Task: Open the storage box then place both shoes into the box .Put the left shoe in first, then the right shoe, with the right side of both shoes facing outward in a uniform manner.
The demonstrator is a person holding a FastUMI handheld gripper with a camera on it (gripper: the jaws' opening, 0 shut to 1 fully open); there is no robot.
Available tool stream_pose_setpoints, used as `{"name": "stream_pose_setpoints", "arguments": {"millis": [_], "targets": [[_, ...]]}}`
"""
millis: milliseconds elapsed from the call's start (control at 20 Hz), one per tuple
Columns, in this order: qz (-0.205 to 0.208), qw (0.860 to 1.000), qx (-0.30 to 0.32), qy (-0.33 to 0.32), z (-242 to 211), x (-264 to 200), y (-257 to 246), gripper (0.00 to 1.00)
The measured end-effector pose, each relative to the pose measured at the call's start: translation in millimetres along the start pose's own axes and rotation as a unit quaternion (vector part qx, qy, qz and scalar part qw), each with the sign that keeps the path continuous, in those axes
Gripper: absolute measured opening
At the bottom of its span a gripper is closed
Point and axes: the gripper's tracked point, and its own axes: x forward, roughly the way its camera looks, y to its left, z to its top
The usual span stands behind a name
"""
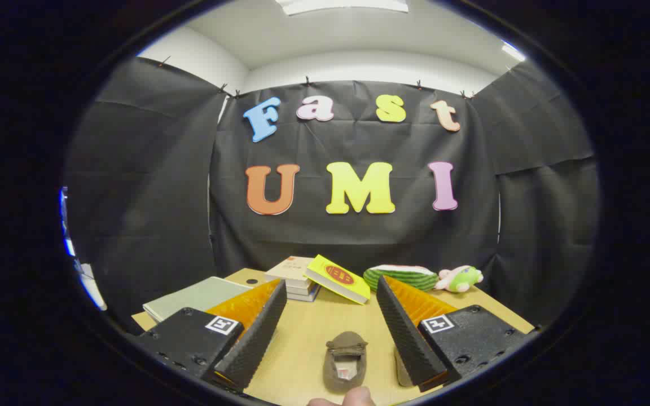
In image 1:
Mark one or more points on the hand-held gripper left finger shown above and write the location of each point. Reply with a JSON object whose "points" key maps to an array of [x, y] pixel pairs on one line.
{"points": [[257, 338]]}

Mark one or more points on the beige cover book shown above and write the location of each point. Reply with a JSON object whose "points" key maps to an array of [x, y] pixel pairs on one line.
{"points": [[291, 268]]}

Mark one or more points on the yellow book with red circle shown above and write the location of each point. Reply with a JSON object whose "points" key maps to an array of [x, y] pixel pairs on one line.
{"points": [[353, 287]]}

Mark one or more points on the pink and green plush toy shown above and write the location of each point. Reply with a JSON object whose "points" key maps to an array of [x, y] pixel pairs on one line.
{"points": [[463, 279]]}

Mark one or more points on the black backdrop cloth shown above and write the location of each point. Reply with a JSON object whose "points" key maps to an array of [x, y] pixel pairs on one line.
{"points": [[359, 237]]}

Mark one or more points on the ceiling light panel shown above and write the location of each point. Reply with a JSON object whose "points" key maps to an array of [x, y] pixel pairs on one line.
{"points": [[514, 52], [342, 5]]}

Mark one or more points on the pale green fabric storage box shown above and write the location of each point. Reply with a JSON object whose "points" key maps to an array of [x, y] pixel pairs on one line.
{"points": [[195, 296]]}

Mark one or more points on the watermelon slice plush toy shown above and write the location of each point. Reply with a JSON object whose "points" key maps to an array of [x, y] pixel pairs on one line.
{"points": [[404, 279]]}

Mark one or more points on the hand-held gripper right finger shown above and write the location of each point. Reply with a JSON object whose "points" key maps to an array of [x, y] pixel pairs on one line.
{"points": [[409, 338]]}

